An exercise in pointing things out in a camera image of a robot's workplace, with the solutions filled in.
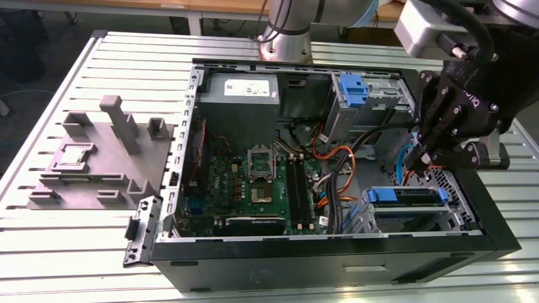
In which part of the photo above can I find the thin red wire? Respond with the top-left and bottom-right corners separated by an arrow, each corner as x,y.
188,119 -> 208,187

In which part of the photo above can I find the hard disk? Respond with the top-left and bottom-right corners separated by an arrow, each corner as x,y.
367,186 -> 449,233

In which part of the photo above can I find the silver CPU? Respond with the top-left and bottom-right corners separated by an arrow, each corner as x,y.
58,148 -> 89,165

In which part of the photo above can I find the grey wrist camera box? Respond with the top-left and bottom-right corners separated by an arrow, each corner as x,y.
393,0 -> 469,60

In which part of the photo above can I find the silver optical drive cage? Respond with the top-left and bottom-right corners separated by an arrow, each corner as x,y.
325,72 -> 421,146

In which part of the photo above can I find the black graphics card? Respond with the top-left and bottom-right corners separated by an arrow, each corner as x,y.
212,215 -> 288,237

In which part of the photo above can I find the small wooden top desk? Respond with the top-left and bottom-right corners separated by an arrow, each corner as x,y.
369,1 -> 405,45

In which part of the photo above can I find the CPU socket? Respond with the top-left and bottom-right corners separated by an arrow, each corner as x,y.
248,185 -> 277,205

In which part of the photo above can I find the grey power supply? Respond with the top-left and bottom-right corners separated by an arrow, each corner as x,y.
196,71 -> 281,152

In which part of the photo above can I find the black cable bundle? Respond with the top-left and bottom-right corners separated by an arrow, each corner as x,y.
328,121 -> 417,235

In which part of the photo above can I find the thick black camera cable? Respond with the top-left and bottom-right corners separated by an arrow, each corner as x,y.
424,0 -> 497,64

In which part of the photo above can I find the long wooden top desk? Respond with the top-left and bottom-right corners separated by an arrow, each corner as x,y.
0,0 -> 270,35

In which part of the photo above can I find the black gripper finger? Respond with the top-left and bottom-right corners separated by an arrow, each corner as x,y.
413,69 -> 463,172
429,134 -> 511,173

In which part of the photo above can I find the orange wire bundle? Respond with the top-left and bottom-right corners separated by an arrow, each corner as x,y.
309,145 -> 359,211

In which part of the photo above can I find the orange red power wire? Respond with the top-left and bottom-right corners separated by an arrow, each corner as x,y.
401,163 -> 447,187

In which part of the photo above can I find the grey parts rack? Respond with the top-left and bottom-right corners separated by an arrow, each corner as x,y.
25,94 -> 177,211

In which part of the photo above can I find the metal socket cover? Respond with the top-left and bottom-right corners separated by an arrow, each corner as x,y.
245,144 -> 278,184

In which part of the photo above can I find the blue wire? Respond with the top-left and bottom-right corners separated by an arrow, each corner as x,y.
393,132 -> 421,187

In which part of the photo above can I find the metal case latch bracket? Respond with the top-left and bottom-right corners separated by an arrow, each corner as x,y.
122,194 -> 164,268

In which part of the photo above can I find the blue drive bay latch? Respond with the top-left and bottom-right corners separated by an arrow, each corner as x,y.
339,73 -> 369,108

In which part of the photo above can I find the silver disk bay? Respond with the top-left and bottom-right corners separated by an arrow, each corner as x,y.
361,184 -> 475,234

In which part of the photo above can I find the black RAM slot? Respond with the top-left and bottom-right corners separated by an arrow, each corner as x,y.
285,153 -> 302,230
296,153 -> 316,230

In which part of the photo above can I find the green motherboard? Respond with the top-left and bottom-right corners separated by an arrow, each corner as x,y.
174,151 -> 333,236

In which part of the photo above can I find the black PC case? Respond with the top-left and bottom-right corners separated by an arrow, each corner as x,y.
149,56 -> 523,293

